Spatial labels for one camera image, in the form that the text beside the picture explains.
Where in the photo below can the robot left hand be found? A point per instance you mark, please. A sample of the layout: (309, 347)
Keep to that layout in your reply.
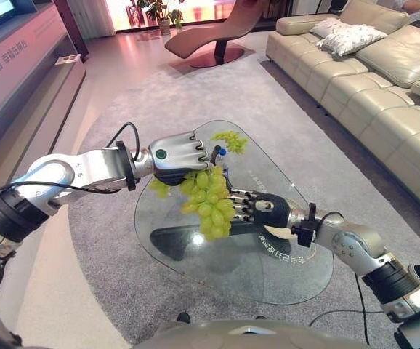
(177, 154)

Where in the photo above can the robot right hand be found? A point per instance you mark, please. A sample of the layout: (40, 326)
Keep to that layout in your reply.
(268, 209)

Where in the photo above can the large green grape bunch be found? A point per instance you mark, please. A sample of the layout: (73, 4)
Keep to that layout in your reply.
(210, 203)

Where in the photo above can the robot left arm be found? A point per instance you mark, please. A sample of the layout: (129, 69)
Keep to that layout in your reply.
(68, 174)

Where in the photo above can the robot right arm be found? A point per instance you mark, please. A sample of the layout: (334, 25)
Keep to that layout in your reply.
(359, 247)

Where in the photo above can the small green grape bunch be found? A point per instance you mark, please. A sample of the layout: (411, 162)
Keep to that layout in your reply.
(233, 141)

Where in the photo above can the glass coffee table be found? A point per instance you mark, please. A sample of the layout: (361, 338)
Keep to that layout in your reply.
(239, 261)

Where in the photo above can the brown lounge chair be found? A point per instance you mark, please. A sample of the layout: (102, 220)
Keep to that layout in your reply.
(213, 34)

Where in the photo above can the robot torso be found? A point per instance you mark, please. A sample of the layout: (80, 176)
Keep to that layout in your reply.
(250, 334)

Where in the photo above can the grey rug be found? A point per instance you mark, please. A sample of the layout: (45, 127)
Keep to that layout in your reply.
(130, 283)

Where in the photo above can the robot dark foot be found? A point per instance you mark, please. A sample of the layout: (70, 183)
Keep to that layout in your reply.
(183, 317)

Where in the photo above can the potted green plant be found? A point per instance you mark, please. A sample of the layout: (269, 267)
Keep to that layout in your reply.
(164, 12)

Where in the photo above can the small box on cabinet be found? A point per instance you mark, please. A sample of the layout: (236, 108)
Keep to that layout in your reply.
(68, 59)

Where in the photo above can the light curtain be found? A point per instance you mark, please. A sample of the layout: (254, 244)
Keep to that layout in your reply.
(95, 16)

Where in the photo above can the beige leather sofa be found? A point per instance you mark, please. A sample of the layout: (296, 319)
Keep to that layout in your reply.
(377, 91)

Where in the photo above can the grey TV cabinet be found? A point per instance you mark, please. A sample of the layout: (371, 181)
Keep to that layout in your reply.
(17, 83)

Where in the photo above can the white patterned pillow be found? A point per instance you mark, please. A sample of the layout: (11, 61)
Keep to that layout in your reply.
(351, 38)
(326, 26)

